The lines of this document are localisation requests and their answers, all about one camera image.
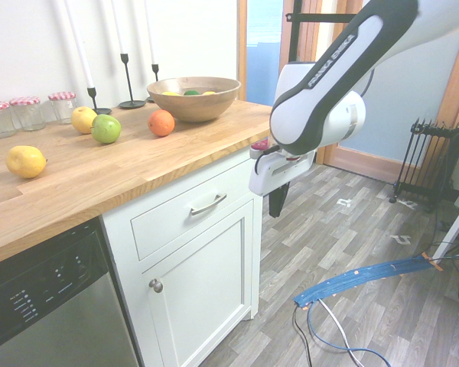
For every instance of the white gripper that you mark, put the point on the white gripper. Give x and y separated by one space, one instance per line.
271 176

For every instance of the white wooden drawer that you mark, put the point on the white wooden drawer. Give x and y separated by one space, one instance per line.
183 218

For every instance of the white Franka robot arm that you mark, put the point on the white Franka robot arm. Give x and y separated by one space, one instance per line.
329 80

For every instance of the white kitchen cabinet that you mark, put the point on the white kitchen cabinet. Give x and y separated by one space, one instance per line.
256 248

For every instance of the white floor tape marker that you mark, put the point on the white floor tape marker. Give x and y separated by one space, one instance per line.
408 204
343 202
401 239

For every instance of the white cabinet door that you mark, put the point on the white cabinet door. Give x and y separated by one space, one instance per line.
202 286

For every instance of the small yellow fruit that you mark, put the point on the small yellow fruit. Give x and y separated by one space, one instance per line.
171 93
209 93

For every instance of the wooden bowl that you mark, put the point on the wooden bowl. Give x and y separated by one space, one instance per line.
193 105

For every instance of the small green fruit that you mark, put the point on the small green fruit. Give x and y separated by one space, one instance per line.
191 92

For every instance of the orange fruit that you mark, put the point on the orange fruit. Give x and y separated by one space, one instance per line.
161 123

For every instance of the black oil radiator heater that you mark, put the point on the black oil radiator heater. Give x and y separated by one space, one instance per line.
430 160

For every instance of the round metal door knob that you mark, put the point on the round metal door knob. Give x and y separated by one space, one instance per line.
156 285

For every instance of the medium black candle holder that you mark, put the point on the medium black candle holder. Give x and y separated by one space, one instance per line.
155 78

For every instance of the tall black candle holder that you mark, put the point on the tall black candle holder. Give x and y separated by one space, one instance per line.
129 91

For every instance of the green apple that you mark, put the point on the green apple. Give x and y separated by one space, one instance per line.
106 128

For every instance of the short black candle holder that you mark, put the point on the short black candle holder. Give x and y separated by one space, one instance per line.
95 105

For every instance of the yellow apple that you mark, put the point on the yellow apple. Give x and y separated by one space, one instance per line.
81 120

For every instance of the stainless steel dishwasher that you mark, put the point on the stainless steel dishwasher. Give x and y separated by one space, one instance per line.
57 302

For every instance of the yellow lemon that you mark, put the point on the yellow lemon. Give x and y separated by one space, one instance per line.
25 161

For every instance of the red white wrist camera mount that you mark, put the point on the red white wrist camera mount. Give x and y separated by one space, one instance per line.
259 148

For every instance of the wooden door frame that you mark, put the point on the wooden door frame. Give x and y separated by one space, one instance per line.
241 46

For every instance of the black clamped camera stand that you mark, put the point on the black clamped camera stand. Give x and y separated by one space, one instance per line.
295 38

